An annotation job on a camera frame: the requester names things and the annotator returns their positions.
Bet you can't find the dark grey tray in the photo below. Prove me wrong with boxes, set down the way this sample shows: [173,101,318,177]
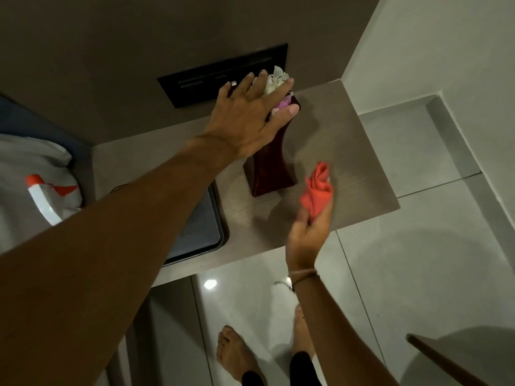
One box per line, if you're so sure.
[163,180,230,266]

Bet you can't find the person's right hand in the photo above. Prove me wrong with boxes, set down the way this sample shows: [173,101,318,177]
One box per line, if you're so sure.
[285,198,334,271]

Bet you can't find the dark red tall vase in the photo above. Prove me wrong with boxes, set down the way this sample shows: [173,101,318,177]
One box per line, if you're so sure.
[243,92,301,198]

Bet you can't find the brown wooden furniture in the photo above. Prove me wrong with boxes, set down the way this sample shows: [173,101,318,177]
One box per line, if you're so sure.
[406,326,515,386]

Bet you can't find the blue cushion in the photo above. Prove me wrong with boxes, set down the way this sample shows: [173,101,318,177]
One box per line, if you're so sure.
[0,95,92,159]

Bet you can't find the person's right forearm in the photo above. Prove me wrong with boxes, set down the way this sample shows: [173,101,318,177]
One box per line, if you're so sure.
[289,271,401,386]

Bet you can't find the white orange spray bottle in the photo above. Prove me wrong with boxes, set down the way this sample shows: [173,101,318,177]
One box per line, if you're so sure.
[26,174,80,227]

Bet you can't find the brown string bracelet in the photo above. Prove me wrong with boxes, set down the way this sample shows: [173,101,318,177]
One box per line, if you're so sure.
[274,268,319,293]

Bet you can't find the person's foot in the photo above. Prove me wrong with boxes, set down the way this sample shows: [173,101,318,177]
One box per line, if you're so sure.
[291,303,317,359]
[216,325,267,386]

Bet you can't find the person's left foot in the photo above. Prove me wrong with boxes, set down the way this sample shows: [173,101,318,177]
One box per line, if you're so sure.
[216,325,267,386]

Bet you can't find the black trousers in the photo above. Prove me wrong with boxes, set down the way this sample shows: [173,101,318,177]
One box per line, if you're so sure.
[241,351,319,386]

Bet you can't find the black wall switch panel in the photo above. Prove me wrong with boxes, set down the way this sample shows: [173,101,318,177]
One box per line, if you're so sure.
[156,43,289,109]

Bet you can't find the person's left forearm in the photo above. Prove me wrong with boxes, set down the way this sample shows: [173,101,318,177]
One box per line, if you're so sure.
[0,134,243,386]

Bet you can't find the person's left hand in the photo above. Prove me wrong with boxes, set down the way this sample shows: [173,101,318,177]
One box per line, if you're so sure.
[196,70,301,160]

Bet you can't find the person's right foot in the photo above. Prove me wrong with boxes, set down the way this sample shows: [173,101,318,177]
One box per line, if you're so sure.
[291,303,317,359]

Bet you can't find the white and pink flowers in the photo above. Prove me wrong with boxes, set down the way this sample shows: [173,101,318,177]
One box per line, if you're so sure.
[253,65,292,117]

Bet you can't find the red cleaning cloth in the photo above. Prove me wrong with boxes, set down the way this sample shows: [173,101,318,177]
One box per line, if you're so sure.
[299,161,334,224]

